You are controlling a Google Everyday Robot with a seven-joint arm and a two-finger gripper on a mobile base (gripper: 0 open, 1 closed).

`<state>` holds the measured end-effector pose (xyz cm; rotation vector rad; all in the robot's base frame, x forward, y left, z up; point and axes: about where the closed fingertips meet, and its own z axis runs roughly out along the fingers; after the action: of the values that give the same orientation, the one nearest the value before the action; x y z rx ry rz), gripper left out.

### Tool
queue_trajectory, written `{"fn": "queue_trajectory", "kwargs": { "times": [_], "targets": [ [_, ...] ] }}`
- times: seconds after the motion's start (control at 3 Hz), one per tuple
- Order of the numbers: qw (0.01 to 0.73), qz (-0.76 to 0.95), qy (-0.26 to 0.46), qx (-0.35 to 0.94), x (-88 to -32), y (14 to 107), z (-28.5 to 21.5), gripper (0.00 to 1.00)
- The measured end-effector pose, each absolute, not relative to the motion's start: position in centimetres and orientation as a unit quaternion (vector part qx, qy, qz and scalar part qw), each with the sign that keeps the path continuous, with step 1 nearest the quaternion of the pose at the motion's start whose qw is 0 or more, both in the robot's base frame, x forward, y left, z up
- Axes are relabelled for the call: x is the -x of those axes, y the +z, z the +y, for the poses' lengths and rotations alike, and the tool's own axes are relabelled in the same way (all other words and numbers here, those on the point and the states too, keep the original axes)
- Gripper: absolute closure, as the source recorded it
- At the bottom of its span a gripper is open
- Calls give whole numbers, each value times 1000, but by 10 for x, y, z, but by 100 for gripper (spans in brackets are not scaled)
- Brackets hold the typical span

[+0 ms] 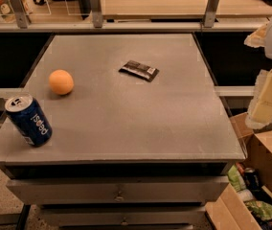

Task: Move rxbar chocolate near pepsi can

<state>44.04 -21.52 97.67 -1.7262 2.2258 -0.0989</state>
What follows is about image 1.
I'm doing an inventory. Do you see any cardboard box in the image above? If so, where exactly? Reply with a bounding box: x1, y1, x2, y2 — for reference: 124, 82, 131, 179
206, 113, 272, 230

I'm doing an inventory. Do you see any green chip bag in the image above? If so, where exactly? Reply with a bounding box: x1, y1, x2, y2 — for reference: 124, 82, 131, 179
245, 200, 272, 221

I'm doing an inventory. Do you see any metal bracket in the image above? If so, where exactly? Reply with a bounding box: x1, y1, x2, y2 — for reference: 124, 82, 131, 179
10, 0, 30, 29
202, 0, 219, 28
90, 0, 103, 28

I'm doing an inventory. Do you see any lower grey drawer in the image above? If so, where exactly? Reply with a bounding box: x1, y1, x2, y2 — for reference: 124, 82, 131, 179
41, 206, 205, 226

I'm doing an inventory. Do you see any orange fruit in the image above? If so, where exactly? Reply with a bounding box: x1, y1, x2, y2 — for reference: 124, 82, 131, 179
49, 70, 74, 95

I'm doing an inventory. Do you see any blue pepsi can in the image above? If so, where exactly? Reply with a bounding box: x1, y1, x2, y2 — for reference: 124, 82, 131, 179
5, 93, 53, 147

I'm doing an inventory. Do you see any wooden desk top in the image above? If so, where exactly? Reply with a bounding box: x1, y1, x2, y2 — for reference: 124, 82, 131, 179
102, 0, 272, 19

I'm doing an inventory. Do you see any left metal bracket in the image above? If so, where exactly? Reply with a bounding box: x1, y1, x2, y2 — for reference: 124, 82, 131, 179
10, 0, 30, 29

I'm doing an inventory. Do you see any grey drawer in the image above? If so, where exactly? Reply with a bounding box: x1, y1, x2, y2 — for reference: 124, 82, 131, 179
41, 206, 205, 226
7, 176, 228, 205

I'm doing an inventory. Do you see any black rxbar chocolate wrapper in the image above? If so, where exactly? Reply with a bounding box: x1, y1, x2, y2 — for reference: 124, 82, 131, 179
119, 60, 159, 82

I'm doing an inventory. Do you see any grey drawer cabinet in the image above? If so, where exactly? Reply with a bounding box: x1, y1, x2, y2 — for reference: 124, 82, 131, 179
0, 34, 245, 230

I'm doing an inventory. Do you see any right metal bracket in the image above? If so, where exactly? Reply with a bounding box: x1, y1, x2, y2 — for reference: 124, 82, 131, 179
202, 0, 219, 28

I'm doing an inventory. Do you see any dark can in box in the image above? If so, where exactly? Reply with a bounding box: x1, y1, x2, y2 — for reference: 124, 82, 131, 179
244, 168, 261, 190

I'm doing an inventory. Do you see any middle metal bracket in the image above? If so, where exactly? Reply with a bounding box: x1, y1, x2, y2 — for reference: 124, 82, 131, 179
90, 0, 103, 28

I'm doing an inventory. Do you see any green snack bag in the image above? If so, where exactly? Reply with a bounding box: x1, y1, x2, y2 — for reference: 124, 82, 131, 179
227, 165, 246, 192

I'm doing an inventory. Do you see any upper grey drawer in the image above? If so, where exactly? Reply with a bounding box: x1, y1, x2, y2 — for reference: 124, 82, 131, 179
7, 176, 228, 205

